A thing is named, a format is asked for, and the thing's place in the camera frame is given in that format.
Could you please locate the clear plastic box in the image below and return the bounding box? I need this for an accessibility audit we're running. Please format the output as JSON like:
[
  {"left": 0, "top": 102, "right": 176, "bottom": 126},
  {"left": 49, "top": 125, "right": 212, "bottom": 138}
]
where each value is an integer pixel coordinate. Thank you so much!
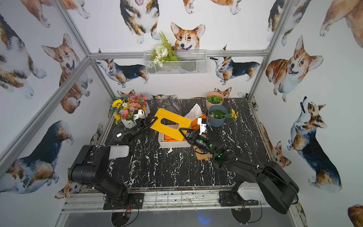
[{"left": 158, "top": 98, "right": 181, "bottom": 115}]

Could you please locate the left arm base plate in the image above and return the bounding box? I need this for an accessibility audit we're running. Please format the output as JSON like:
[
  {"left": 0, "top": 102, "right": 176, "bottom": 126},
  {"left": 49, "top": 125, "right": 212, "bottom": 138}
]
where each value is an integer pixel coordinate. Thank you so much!
[{"left": 103, "top": 193, "right": 145, "bottom": 210}]

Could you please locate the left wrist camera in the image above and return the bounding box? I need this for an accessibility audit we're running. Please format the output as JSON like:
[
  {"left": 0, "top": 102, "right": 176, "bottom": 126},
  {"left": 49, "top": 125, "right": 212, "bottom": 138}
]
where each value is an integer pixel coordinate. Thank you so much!
[{"left": 132, "top": 109, "right": 147, "bottom": 121}]

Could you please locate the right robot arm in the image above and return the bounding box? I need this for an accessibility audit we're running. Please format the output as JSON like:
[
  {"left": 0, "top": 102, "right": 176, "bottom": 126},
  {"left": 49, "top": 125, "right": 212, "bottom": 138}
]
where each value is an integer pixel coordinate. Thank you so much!
[{"left": 179, "top": 128, "right": 299, "bottom": 214}]

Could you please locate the aluminium frame post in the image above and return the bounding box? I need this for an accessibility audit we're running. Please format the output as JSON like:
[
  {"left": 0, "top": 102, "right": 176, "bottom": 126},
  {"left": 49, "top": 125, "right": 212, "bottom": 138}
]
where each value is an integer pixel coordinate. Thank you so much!
[{"left": 248, "top": 1, "right": 295, "bottom": 103}]

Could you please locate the white wire wall basket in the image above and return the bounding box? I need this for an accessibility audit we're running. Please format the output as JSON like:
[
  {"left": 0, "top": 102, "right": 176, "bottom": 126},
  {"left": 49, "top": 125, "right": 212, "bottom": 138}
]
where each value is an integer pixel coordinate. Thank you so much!
[{"left": 143, "top": 51, "right": 207, "bottom": 75}]

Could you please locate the yellow bamboo box lid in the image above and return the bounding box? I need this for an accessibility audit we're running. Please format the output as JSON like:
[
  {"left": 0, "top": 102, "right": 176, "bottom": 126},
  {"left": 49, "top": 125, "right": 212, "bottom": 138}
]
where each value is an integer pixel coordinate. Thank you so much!
[{"left": 150, "top": 108, "right": 192, "bottom": 141}]

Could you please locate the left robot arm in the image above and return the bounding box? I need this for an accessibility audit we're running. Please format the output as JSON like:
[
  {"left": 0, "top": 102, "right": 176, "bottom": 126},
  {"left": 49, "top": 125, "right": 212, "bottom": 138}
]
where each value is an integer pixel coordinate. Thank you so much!
[{"left": 68, "top": 116, "right": 158, "bottom": 204}]

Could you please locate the blue-grey flower pot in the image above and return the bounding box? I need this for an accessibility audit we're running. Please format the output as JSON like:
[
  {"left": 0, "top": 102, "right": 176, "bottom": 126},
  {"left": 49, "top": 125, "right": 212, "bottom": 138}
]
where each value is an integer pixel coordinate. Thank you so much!
[{"left": 208, "top": 105, "right": 228, "bottom": 128}]

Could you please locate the colourful flowers white fence planter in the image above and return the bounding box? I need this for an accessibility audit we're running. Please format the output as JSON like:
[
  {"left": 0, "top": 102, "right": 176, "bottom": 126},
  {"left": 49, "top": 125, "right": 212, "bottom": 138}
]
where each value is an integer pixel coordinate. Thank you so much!
[{"left": 112, "top": 94, "right": 150, "bottom": 129}]

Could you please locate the orange tissue pack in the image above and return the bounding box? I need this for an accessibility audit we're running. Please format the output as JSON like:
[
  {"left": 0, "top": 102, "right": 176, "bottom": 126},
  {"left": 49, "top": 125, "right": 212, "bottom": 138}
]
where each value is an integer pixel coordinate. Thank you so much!
[
  {"left": 164, "top": 124, "right": 182, "bottom": 141},
  {"left": 184, "top": 104, "right": 209, "bottom": 131}
]

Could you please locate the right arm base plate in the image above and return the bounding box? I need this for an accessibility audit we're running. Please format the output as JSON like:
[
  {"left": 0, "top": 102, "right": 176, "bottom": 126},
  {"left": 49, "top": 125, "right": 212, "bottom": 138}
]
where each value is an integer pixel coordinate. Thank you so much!
[{"left": 218, "top": 191, "right": 259, "bottom": 207}]

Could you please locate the light wooden lid board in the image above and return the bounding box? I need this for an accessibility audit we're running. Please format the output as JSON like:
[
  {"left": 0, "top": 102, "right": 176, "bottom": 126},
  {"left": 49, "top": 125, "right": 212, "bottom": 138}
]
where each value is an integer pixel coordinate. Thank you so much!
[{"left": 193, "top": 146, "right": 212, "bottom": 161}]

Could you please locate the yellow artificial flower sprig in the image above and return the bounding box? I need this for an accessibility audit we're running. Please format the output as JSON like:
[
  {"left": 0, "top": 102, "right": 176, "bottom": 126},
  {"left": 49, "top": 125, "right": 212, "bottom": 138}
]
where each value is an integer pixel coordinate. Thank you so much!
[{"left": 224, "top": 109, "right": 239, "bottom": 121}]

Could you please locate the orange tissue pack by pots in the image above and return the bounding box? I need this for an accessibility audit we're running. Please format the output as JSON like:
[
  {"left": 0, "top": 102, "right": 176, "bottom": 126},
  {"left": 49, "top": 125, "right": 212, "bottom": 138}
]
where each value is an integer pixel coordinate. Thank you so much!
[{"left": 184, "top": 104, "right": 209, "bottom": 131}]

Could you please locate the white green artificial bouquet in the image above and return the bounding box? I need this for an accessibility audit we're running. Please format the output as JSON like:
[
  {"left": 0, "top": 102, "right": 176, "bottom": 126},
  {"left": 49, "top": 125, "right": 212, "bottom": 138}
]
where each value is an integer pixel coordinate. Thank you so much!
[{"left": 149, "top": 31, "right": 180, "bottom": 67}]

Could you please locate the peach succulent pot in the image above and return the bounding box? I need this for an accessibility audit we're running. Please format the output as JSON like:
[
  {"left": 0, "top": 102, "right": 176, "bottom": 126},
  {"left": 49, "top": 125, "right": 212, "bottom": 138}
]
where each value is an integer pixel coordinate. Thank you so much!
[{"left": 206, "top": 92, "right": 224, "bottom": 110}]

